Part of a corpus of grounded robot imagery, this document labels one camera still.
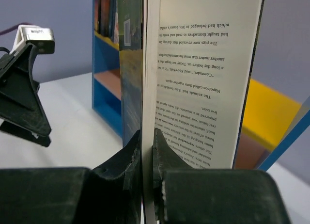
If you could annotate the Nineteen Eighty-Four dark book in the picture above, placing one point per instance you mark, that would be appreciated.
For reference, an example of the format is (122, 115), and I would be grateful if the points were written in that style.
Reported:
(113, 21)

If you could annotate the A Tale of Two Cities book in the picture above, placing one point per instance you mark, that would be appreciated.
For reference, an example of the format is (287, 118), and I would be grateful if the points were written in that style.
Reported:
(105, 17)

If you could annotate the blue wooden bookshelf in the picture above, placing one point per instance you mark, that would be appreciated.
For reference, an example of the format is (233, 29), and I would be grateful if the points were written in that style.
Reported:
(270, 115)

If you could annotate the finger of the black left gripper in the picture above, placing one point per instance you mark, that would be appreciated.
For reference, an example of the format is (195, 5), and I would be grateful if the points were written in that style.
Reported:
(20, 107)

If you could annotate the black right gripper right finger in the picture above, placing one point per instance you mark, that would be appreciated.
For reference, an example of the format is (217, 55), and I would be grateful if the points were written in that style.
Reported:
(185, 195)

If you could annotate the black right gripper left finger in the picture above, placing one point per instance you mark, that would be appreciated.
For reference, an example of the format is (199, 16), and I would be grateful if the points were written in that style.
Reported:
(108, 194)

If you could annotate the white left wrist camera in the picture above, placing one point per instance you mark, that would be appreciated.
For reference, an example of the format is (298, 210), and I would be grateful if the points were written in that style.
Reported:
(42, 38)

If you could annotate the blue green landscape book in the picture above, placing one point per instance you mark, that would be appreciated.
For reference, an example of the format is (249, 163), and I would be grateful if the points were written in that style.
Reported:
(185, 67)

